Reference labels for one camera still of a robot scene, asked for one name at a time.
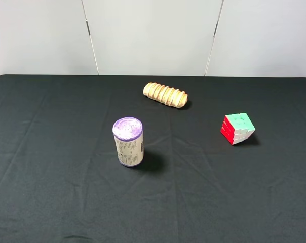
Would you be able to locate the black tablecloth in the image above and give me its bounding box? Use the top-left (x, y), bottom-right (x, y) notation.
top-left (0, 75), bottom-right (306, 242)

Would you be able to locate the ridged bread roll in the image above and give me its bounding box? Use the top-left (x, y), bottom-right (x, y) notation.
top-left (143, 82), bottom-right (188, 108)

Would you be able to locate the purple white cylindrical roll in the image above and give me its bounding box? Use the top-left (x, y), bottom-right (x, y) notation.
top-left (112, 117), bottom-right (144, 167)

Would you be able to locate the colourful puzzle cube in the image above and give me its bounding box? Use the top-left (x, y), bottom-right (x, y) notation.
top-left (220, 113), bottom-right (255, 145)

